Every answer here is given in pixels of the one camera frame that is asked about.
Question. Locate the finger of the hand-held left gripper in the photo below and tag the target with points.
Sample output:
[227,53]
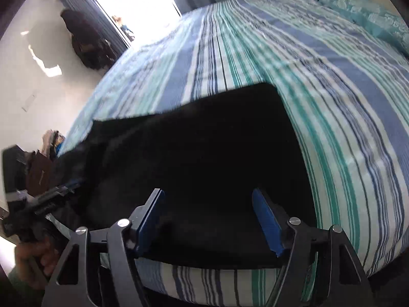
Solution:
[56,196]

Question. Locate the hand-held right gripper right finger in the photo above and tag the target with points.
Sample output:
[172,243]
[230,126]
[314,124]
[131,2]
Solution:
[266,220]

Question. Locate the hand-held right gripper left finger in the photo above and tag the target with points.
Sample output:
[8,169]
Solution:
[150,220]

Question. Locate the black pants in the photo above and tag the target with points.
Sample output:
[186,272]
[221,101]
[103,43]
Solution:
[207,153]

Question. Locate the person's left hand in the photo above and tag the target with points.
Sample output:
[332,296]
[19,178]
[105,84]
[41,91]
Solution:
[30,259]

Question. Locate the brown wooden dresser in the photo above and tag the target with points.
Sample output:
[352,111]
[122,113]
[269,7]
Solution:
[40,172]

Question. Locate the pile of colourful clothes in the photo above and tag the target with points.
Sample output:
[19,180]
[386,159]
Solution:
[54,142]

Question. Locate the striped bed blanket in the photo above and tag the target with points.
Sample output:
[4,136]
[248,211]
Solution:
[335,102]

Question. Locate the dark backpack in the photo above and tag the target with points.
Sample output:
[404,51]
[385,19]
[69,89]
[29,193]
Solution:
[92,54]

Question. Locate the dark hanging jacket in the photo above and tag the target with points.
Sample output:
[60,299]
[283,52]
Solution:
[76,22]

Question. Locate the white wall switch plate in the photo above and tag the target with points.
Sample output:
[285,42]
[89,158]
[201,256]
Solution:
[29,102]

